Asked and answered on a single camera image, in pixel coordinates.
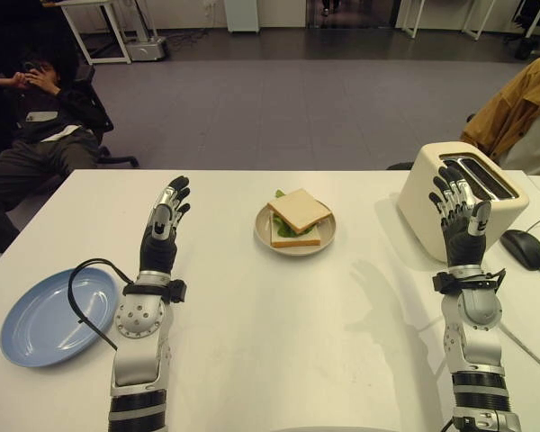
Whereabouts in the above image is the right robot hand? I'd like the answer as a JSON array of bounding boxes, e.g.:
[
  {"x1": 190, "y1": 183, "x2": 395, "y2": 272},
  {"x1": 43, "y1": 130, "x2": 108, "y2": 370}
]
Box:
[{"x1": 427, "y1": 166, "x2": 493, "y2": 275}]

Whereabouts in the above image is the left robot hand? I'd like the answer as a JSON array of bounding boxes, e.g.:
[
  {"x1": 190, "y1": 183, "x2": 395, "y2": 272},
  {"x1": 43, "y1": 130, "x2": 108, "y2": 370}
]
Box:
[{"x1": 137, "y1": 175, "x2": 193, "y2": 284}]

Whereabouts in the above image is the black computer mouse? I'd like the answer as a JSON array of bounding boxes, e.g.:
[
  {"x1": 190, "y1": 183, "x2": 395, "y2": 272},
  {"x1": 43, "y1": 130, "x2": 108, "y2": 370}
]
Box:
[{"x1": 499, "y1": 229, "x2": 540, "y2": 272}]

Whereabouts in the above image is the cream toaster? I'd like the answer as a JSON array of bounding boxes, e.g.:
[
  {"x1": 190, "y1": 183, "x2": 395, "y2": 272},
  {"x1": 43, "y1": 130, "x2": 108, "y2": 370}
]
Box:
[{"x1": 396, "y1": 141, "x2": 530, "y2": 265}]

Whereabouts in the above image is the green lettuce leaf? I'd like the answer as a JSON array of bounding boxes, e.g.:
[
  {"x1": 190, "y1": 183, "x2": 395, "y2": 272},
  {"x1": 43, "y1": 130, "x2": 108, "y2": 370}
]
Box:
[{"x1": 272, "y1": 189, "x2": 316, "y2": 239}]

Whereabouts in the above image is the bread slice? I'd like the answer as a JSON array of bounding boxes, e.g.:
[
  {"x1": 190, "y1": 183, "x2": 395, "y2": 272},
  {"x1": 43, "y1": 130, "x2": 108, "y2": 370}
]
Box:
[
  {"x1": 269, "y1": 221, "x2": 322, "y2": 248},
  {"x1": 266, "y1": 188, "x2": 333, "y2": 236}
]

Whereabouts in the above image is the blue plate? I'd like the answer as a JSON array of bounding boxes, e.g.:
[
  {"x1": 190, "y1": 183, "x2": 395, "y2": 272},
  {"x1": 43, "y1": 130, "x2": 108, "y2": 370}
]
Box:
[{"x1": 0, "y1": 267, "x2": 120, "y2": 368}]

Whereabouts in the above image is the beige plate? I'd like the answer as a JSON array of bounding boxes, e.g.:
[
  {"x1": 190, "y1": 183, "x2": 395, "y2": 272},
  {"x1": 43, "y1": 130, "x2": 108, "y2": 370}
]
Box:
[{"x1": 253, "y1": 203, "x2": 338, "y2": 259}]

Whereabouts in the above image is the person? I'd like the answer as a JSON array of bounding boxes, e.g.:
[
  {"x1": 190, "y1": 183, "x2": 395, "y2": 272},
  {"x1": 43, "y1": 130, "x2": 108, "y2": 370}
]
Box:
[
  {"x1": 459, "y1": 54, "x2": 540, "y2": 177},
  {"x1": 0, "y1": 46, "x2": 114, "y2": 254}
]

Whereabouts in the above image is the black office chair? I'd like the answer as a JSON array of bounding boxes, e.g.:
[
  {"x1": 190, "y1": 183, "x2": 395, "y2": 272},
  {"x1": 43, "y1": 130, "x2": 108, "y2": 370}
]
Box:
[{"x1": 69, "y1": 64, "x2": 141, "y2": 170}]

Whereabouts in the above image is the black cable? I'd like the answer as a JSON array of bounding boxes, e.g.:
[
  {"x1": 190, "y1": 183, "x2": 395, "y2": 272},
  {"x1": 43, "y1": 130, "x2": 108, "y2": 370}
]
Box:
[
  {"x1": 67, "y1": 257, "x2": 135, "y2": 351},
  {"x1": 449, "y1": 266, "x2": 509, "y2": 292}
]

